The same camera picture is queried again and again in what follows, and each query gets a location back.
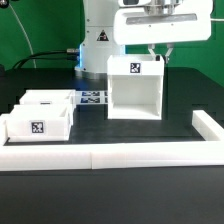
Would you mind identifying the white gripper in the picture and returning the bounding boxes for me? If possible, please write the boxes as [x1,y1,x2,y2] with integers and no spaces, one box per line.
[114,0,213,63]

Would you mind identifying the white drawer cabinet box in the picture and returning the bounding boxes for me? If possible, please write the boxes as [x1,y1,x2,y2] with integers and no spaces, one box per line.
[107,54,165,120]

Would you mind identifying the white front drawer tray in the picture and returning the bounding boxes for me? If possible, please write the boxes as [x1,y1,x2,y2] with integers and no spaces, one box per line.
[6,104,73,142]

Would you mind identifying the white drawer tray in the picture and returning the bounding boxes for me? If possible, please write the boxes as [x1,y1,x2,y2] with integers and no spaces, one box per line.
[6,104,73,142]
[19,89,76,109]

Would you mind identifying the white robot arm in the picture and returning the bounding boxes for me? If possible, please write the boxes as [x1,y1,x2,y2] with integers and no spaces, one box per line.
[75,0,214,79]

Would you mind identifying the white rear drawer tray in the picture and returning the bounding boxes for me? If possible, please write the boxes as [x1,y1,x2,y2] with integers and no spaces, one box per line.
[19,89,76,109]

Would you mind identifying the white fiducial marker sheet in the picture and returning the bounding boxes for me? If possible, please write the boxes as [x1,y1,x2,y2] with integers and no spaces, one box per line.
[76,90,108,105]

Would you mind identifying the white U-shaped fence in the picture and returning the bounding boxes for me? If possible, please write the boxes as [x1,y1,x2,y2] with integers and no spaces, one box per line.
[0,110,224,171]

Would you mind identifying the black power cables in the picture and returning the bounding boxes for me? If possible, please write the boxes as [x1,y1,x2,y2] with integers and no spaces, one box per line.
[11,48,81,70]

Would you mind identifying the thin white cable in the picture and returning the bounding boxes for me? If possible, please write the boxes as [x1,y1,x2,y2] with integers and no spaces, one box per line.
[9,3,38,69]

